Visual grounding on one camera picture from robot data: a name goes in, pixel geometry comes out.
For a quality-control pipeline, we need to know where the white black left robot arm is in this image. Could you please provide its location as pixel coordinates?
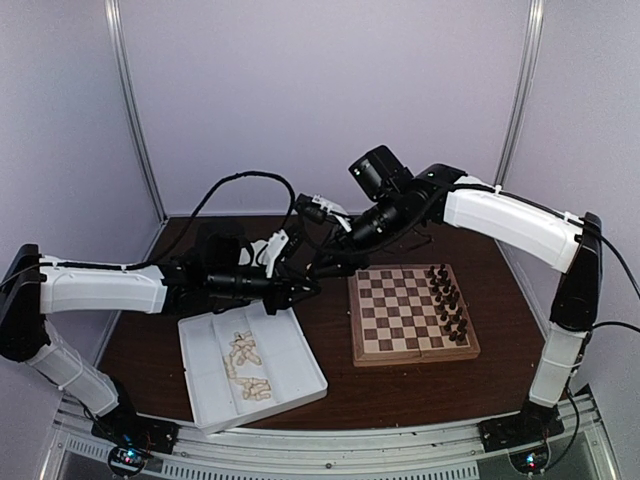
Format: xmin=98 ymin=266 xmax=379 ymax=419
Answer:
xmin=1 ymin=231 xmax=328 ymax=444

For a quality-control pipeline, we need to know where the wooden chess board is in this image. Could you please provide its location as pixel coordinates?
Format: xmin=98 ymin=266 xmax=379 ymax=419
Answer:
xmin=348 ymin=264 xmax=481 ymax=367

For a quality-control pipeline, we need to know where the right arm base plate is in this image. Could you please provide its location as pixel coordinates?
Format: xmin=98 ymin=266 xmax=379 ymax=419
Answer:
xmin=478 ymin=413 xmax=565 ymax=453

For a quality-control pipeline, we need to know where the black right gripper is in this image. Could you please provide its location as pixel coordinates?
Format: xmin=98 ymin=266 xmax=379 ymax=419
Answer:
xmin=306 ymin=192 xmax=409 ymax=281

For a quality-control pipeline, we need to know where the white compartment tray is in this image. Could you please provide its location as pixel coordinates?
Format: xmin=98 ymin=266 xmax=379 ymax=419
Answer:
xmin=178 ymin=302 xmax=328 ymax=435

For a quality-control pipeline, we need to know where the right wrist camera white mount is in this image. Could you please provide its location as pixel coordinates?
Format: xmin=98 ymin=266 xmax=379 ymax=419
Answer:
xmin=294 ymin=194 xmax=352 ymax=232

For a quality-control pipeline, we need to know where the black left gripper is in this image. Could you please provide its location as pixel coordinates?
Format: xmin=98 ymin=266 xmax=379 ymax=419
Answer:
xmin=208 ymin=260 xmax=321 ymax=315

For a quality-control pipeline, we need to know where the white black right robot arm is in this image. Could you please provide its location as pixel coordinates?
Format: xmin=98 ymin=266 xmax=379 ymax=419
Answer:
xmin=307 ymin=145 xmax=602 ymax=442

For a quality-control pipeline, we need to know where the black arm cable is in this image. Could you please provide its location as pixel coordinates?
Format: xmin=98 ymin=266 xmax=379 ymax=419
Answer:
xmin=119 ymin=171 xmax=296 ymax=274
xmin=564 ymin=229 xmax=640 ymax=441

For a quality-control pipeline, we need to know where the right aluminium corner post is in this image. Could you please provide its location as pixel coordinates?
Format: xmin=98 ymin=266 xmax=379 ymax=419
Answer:
xmin=494 ymin=0 xmax=545 ymax=186

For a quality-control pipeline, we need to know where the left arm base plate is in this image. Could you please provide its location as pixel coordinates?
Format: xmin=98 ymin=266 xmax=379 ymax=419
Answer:
xmin=91 ymin=416 xmax=179 ymax=454

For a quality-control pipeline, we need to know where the pile of white chess pieces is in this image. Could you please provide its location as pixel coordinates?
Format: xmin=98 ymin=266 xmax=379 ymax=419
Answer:
xmin=222 ymin=330 xmax=273 ymax=402

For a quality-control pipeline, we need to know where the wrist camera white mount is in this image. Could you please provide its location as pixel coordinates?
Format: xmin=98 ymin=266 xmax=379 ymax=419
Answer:
xmin=238 ymin=229 xmax=289 ymax=279
xmin=294 ymin=194 xmax=352 ymax=232

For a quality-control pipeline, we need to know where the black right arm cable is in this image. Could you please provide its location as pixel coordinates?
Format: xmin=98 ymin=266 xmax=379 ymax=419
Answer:
xmin=564 ymin=229 xmax=640 ymax=441

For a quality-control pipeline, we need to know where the row of dark chess pieces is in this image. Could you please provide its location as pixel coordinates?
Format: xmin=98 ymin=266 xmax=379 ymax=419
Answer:
xmin=426 ymin=264 xmax=470 ymax=348

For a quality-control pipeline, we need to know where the left aluminium corner post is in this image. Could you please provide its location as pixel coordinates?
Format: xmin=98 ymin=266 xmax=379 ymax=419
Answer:
xmin=104 ymin=0 xmax=167 ymax=223

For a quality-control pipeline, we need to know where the aluminium front frame rail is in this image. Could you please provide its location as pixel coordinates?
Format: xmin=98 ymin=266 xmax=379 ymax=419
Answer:
xmin=39 ymin=384 xmax=616 ymax=480

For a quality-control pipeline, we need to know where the aluminium corner post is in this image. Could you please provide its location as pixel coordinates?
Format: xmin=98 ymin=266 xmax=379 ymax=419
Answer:
xmin=494 ymin=0 xmax=545 ymax=186
xmin=104 ymin=0 xmax=167 ymax=223

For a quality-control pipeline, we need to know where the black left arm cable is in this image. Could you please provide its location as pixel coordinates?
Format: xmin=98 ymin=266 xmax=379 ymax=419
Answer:
xmin=119 ymin=171 xmax=296 ymax=274

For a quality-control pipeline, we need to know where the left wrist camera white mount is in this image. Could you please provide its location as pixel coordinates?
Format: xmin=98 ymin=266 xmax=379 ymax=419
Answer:
xmin=238 ymin=229 xmax=289 ymax=279

